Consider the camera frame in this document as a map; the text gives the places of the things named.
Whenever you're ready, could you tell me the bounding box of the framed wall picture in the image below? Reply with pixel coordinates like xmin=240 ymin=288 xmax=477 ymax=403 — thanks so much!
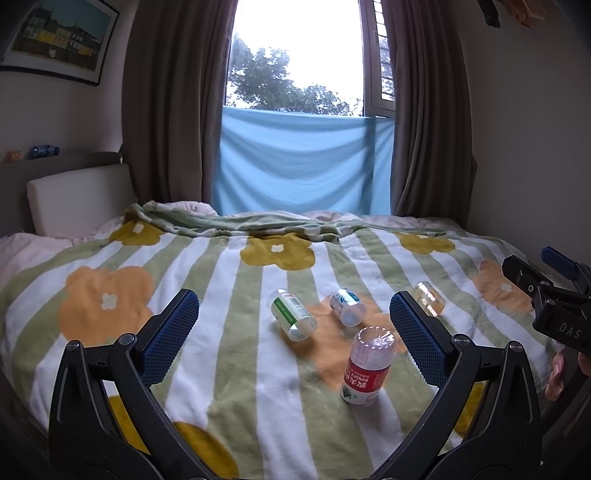
xmin=0 ymin=0 xmax=122 ymax=87

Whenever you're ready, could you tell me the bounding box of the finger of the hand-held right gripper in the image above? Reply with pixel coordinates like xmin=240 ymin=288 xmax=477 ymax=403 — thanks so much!
xmin=541 ymin=246 xmax=591 ymax=292
xmin=502 ymin=255 xmax=557 ymax=306

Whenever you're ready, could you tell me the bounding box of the tree outside window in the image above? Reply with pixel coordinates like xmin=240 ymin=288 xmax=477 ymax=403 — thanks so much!
xmin=226 ymin=33 xmax=363 ymax=117

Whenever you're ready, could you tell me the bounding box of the light blue cloth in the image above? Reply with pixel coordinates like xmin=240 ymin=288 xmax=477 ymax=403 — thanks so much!
xmin=213 ymin=107 xmax=396 ymax=217

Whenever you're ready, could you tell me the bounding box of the person's right hand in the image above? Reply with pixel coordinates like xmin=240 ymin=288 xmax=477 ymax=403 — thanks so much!
xmin=545 ymin=352 xmax=572 ymax=401

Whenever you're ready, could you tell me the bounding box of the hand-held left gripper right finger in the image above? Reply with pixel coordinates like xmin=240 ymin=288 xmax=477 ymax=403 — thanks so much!
xmin=389 ymin=290 xmax=542 ymax=464

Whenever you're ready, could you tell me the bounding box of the white headboard cushion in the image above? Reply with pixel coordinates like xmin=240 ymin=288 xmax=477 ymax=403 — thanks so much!
xmin=26 ymin=163 xmax=136 ymax=240

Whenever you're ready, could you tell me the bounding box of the striped flower print blanket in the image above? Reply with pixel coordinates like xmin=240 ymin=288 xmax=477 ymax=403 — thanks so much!
xmin=0 ymin=200 xmax=570 ymax=480

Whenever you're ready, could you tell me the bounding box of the green label bottle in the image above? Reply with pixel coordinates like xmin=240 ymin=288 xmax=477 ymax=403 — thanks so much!
xmin=269 ymin=289 xmax=318 ymax=343

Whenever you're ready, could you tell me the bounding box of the red label clear plastic cup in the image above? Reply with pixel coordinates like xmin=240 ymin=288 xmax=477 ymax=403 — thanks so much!
xmin=340 ymin=326 xmax=399 ymax=407

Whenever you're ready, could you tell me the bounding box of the brown curtain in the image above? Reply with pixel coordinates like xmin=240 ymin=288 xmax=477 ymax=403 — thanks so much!
xmin=121 ymin=0 xmax=240 ymax=217
xmin=375 ymin=0 xmax=478 ymax=227

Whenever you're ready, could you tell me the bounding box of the dark hanging object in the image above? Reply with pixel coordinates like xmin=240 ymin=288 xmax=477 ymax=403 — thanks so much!
xmin=478 ymin=0 xmax=503 ymax=29

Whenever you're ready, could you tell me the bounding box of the brown window frame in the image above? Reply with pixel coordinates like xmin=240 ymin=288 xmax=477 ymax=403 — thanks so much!
xmin=359 ymin=0 xmax=397 ymax=118

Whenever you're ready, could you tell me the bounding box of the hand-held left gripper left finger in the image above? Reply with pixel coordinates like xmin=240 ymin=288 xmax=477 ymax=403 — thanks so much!
xmin=48 ymin=288 xmax=201 ymax=468

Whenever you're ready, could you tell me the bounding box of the blue label bottle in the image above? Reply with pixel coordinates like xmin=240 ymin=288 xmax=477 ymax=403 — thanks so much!
xmin=329 ymin=288 xmax=365 ymax=328

